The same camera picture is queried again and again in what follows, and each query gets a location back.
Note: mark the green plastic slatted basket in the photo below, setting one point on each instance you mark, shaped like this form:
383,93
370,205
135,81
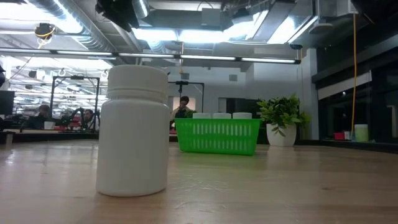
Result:
217,137

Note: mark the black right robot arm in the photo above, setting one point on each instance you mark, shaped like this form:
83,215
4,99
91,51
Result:
377,7

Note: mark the long ceiling light strip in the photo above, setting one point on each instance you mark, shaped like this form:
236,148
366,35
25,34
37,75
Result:
149,55

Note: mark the person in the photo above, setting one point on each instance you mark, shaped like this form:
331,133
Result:
42,116
89,117
183,104

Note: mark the small green plant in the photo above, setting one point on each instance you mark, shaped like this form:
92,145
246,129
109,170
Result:
190,113

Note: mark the white cup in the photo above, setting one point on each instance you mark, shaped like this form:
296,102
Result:
49,125

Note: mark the black monitor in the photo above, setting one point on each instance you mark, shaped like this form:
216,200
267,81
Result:
7,102

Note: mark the green leafy plant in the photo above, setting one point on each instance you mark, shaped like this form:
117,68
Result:
283,110

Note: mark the white plant pot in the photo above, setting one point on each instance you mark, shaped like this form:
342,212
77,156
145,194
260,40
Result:
281,137

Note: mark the small red box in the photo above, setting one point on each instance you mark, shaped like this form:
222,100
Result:
339,136

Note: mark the pale green cup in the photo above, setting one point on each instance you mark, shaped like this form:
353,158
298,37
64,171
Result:
361,133

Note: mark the black metal frame rig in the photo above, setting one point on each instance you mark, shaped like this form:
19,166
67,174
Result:
74,77

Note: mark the black metal frame stand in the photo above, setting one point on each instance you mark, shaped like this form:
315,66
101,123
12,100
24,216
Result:
202,93

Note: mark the black security camera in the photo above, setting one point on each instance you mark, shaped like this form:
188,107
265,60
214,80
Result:
295,46

